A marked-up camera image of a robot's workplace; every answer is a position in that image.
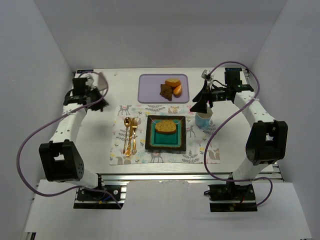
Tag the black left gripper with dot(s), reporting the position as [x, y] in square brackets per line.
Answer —
[94, 104]

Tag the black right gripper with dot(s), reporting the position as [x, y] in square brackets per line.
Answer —
[208, 94]

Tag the seeded bread slice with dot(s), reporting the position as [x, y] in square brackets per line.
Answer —
[166, 127]

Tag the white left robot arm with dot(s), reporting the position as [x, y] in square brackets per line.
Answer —
[60, 158]

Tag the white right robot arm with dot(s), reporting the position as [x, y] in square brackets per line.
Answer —
[267, 139]

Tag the orange bread roll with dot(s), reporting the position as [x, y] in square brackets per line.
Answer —
[177, 91]

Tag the toasted bread slice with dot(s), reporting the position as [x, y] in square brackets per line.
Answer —
[173, 82]

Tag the blue paper cup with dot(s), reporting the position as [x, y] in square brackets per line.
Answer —
[202, 120]

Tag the brown chocolate croissant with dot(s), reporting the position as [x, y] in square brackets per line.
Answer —
[166, 91]

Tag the floral patterned placemat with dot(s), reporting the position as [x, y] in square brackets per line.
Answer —
[196, 137]

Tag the green square plate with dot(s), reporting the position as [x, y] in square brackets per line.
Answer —
[155, 141]

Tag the gold spoon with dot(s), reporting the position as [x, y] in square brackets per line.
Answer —
[127, 123]

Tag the purple tray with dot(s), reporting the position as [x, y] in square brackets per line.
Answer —
[149, 88]

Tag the gold fork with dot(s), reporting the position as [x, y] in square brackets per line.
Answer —
[134, 127]

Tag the gold knife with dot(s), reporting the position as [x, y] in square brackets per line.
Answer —
[128, 149]

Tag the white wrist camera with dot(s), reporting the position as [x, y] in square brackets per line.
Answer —
[207, 76]

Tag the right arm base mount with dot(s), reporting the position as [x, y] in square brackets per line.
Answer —
[231, 196]

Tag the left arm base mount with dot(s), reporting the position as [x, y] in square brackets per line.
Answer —
[109, 195]

